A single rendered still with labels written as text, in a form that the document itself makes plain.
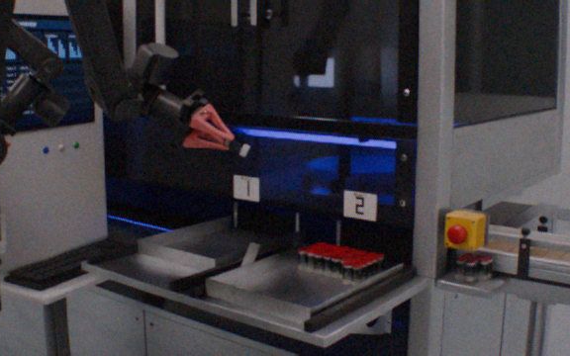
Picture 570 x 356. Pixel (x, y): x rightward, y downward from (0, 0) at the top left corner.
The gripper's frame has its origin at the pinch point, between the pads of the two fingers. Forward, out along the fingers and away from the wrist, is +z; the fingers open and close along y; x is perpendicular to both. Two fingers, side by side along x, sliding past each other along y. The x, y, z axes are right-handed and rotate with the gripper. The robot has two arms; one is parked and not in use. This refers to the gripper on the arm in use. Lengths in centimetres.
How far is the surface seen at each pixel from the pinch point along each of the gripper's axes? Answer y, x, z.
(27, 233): 68, -18, -46
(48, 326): 106, -23, -35
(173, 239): 53, -29, -9
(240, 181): 36, -43, -2
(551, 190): 172, -450, 187
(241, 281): 33.8, -7.2, 12.9
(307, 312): 17.8, 9.2, 27.1
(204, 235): 54, -37, -4
